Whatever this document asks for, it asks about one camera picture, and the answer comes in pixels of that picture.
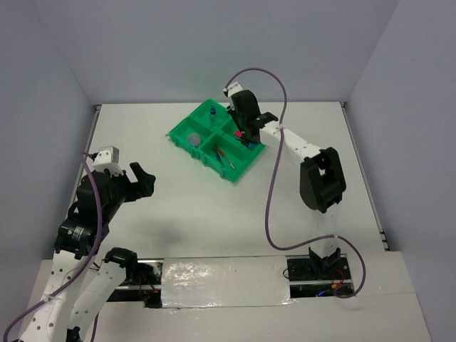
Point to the red gel pen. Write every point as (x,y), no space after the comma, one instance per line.
(220,152)

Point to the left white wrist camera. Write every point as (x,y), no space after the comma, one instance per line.
(107,158)

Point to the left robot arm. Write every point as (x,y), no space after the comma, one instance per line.
(66,311)

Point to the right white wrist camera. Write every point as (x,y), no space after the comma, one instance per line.
(231,90)

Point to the clear tub of paperclips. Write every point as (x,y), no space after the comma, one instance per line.
(194,139)

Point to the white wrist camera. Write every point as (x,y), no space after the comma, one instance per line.
(107,158)
(231,90)

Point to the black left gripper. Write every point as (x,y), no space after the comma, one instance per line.
(143,188)

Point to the silver tape sheet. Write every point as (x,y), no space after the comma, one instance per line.
(200,283)

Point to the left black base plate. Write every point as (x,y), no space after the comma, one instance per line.
(143,287)

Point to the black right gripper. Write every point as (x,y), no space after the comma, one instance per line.
(233,112)

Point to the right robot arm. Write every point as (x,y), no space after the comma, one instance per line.
(321,178)

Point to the green four-compartment bin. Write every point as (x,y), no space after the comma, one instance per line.
(222,136)

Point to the small blue-capped bottle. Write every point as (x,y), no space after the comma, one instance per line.
(213,119)

